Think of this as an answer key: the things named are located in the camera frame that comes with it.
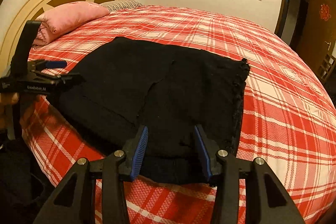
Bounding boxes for black pants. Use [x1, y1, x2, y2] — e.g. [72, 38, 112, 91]
[47, 37, 250, 185]

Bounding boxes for person's black clothing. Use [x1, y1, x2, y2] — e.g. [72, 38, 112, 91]
[0, 139, 55, 223]

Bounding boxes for person's left hand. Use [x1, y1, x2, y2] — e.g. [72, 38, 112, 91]
[1, 93, 41, 130]

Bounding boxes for pink folded blanket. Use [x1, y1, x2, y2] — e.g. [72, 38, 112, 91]
[33, 1, 109, 46]

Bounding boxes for red plaid bed cover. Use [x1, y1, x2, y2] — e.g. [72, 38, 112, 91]
[23, 6, 335, 223]

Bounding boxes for grey striped pillow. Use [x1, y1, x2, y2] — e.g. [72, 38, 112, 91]
[100, 0, 143, 12]

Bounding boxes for wooden chair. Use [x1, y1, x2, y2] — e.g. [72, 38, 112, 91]
[317, 53, 335, 85]

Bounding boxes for brown wooden door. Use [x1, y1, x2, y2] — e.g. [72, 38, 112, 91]
[296, 0, 335, 74]

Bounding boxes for red door decoration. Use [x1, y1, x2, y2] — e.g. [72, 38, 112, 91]
[319, 4, 331, 22]

